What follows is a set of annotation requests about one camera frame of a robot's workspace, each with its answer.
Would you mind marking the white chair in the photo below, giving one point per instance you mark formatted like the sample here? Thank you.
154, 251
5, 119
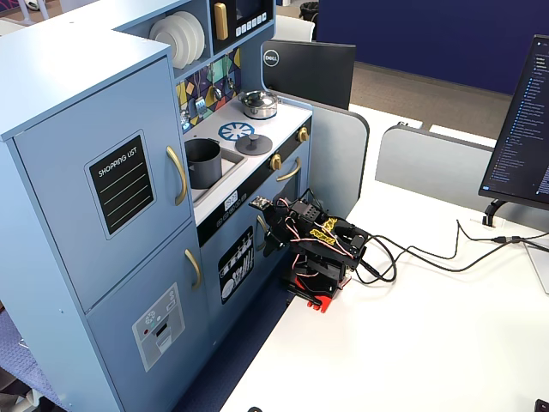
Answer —
293, 29

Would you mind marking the gray pot lid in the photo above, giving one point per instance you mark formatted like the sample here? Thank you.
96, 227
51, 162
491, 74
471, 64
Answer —
253, 144

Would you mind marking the metal toy spatula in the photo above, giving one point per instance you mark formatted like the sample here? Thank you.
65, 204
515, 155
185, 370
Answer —
200, 106

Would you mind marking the gray rounded desk divider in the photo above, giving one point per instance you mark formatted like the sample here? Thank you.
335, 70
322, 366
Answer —
339, 159

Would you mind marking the gold stove knob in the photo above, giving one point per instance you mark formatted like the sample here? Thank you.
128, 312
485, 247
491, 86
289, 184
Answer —
303, 135
275, 162

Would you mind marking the black Dell monitor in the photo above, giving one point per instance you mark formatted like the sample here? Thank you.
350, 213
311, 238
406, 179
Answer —
309, 70

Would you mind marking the small wrist camera board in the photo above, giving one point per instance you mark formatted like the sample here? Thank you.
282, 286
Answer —
260, 203

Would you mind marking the white toy plate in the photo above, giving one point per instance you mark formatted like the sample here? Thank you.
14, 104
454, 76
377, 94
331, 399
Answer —
201, 36
169, 43
192, 38

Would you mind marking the metal toy ladle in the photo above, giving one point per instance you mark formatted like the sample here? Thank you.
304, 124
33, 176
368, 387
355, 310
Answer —
218, 93

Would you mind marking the blue toy kitchen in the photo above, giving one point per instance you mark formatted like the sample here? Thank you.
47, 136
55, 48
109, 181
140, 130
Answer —
64, 180

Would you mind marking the dark phone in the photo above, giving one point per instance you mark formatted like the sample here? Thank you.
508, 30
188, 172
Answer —
542, 405

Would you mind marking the black trash bin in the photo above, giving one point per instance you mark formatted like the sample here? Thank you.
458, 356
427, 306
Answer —
309, 12

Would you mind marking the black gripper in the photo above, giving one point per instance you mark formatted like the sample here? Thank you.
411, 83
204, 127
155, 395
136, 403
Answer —
274, 224

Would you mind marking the silver monitor stand base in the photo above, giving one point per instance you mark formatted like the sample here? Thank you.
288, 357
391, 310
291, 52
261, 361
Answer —
539, 266

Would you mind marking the gray toy pot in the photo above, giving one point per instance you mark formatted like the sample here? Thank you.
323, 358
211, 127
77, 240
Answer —
205, 167

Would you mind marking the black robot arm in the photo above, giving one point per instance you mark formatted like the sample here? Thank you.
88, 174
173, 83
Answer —
330, 257

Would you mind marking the small black round object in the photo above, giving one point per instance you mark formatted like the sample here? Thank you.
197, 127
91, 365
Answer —
255, 409

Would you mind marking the red table clamp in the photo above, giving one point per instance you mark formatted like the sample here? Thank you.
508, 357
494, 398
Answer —
323, 302

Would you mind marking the gray long desk divider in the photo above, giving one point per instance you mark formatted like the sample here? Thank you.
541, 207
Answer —
429, 163

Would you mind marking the steel toy pot with lid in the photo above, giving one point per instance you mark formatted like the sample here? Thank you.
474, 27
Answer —
258, 105

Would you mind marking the black monitor showing code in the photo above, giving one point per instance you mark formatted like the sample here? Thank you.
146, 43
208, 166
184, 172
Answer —
521, 129

